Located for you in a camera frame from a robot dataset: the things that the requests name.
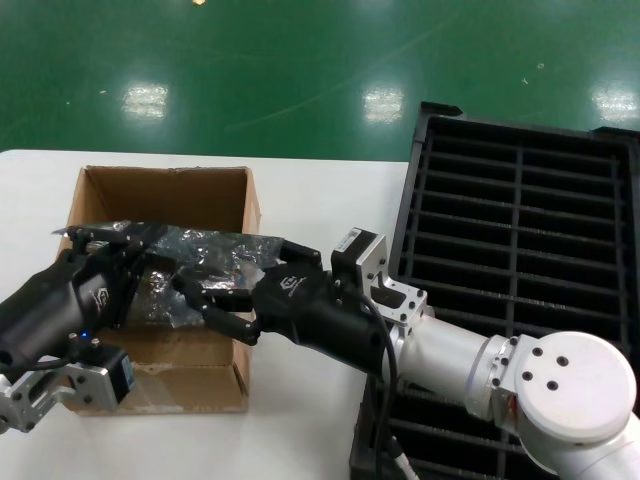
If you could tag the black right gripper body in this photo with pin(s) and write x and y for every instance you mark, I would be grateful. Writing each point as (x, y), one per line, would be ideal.
(320, 310)

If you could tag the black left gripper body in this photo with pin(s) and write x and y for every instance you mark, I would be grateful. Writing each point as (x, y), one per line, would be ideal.
(65, 300)

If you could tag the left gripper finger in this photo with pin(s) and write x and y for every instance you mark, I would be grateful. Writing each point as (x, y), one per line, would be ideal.
(131, 290)
(115, 236)

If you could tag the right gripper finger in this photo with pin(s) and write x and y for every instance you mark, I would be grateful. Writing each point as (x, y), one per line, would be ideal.
(300, 257)
(225, 310)

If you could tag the dark antistatic bag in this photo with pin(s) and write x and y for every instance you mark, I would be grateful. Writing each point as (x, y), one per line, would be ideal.
(200, 245)

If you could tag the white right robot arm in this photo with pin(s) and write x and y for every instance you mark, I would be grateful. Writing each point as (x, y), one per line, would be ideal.
(450, 360)

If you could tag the brown cardboard box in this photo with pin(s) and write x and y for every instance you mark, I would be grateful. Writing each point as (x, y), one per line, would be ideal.
(165, 190)

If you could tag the black slotted container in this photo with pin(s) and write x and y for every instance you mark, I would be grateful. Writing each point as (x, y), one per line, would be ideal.
(520, 200)

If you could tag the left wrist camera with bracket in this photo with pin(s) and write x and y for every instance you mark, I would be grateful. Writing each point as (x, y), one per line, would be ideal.
(107, 375)

